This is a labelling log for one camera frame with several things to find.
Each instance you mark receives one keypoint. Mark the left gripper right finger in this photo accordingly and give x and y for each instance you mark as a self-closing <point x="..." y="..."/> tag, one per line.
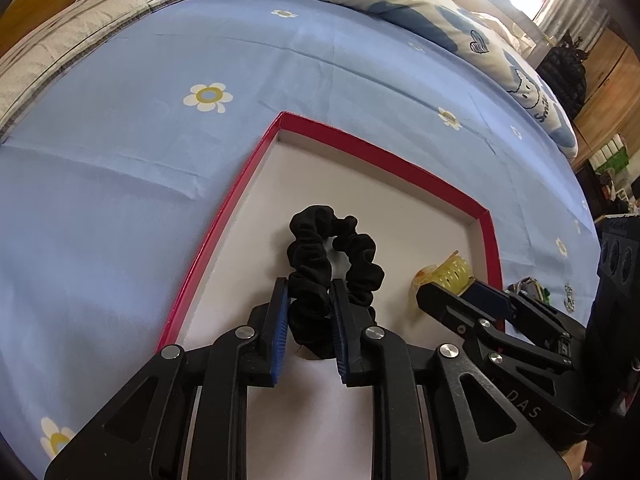
<point x="435" y="414"/>

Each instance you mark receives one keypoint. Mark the black puffer jacket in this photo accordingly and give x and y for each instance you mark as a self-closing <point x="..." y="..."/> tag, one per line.
<point x="564" y="71"/>

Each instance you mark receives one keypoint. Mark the red jewelry tray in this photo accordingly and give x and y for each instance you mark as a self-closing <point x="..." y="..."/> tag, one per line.
<point x="371" y="157"/>

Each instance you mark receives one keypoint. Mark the blue floral bed sheet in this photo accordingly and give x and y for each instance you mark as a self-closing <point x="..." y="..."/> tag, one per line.
<point x="110" y="182"/>

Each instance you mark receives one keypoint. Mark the yellow claw hair clip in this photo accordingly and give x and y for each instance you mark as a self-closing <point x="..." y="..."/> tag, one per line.
<point x="454" y="275"/>

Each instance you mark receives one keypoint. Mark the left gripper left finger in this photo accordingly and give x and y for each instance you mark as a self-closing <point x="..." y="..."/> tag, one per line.
<point x="183" y="414"/>

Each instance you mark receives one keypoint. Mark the black velvet scrunchie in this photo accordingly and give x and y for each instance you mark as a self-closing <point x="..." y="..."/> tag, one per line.
<point x="310" y="314"/>

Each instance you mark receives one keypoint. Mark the wooden wardrobe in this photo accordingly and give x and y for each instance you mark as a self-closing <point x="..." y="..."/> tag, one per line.
<point x="612" y="99"/>

